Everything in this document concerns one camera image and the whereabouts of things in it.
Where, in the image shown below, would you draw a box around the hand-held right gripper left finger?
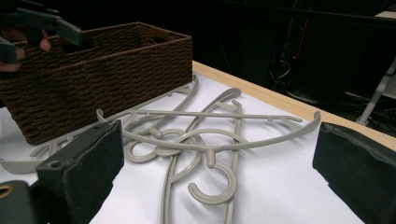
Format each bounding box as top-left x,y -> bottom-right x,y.
36,119 -> 125,224

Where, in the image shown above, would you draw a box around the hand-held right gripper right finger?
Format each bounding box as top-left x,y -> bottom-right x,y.
312,121 -> 396,224

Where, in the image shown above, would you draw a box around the brown woven basket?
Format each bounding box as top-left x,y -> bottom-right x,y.
0,21 -> 194,147

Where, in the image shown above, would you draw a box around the grey plastic clothes hanger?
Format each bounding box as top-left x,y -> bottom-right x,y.
124,87 -> 250,224
0,74 -> 200,175
95,108 -> 322,206

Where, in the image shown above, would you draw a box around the white metal frame desk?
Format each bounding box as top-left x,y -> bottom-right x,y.
356,10 -> 396,127

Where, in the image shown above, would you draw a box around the red cable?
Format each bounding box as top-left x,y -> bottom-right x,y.
292,17 -> 310,61

